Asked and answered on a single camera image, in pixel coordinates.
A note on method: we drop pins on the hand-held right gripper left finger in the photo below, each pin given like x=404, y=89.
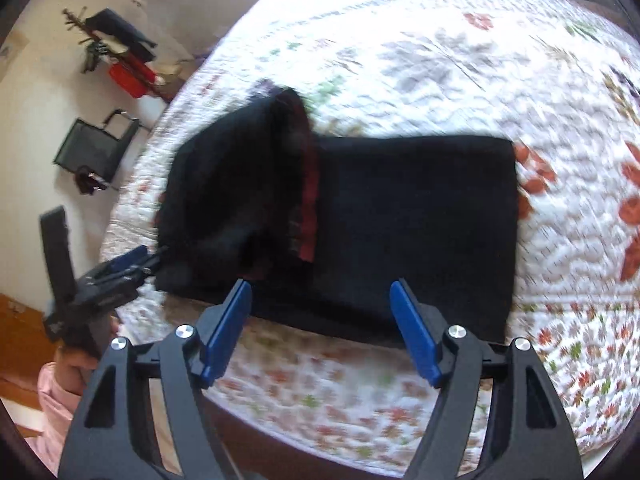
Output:
x=227, y=330

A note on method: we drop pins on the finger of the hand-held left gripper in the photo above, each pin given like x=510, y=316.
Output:
x=127, y=260

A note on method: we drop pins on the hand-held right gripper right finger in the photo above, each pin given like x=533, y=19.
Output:
x=415, y=335

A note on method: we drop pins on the black pants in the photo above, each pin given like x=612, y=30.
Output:
x=400, y=210

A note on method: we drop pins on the person's left forearm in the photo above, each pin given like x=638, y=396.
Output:
x=55, y=410

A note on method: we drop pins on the person's left hand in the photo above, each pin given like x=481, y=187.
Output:
x=75, y=367

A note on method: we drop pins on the black chair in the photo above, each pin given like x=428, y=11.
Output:
x=90, y=147

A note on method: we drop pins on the wooden coat rack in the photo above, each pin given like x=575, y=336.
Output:
x=150, y=82

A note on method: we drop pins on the red bag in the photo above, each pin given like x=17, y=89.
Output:
x=127, y=80

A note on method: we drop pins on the black hanging garment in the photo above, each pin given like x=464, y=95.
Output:
x=117, y=27

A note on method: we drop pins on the floral quilted bedspread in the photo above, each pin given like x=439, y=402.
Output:
x=450, y=60

